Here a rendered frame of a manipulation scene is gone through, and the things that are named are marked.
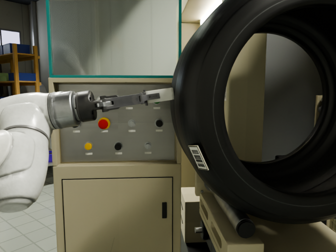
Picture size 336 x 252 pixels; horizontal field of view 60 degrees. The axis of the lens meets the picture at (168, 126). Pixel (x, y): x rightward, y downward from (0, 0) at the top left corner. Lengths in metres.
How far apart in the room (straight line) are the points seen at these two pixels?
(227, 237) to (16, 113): 0.57
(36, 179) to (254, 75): 0.76
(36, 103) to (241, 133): 0.67
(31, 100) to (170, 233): 0.90
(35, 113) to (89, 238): 0.82
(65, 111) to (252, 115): 0.64
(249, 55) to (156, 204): 0.73
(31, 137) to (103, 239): 0.83
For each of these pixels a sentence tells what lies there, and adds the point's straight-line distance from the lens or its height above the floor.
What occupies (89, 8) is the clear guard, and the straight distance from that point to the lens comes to 1.32.
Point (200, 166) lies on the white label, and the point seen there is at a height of 1.05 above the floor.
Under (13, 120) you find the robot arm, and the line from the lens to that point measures 0.72.
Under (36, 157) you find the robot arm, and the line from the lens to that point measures 0.66.
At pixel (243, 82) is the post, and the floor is 1.25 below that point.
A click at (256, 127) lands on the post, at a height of 1.09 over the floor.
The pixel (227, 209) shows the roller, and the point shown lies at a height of 0.91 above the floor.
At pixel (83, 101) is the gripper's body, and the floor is 1.20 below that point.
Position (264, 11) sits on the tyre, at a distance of 0.67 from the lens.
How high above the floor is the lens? 1.22
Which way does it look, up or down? 7 degrees down
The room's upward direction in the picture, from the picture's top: straight up
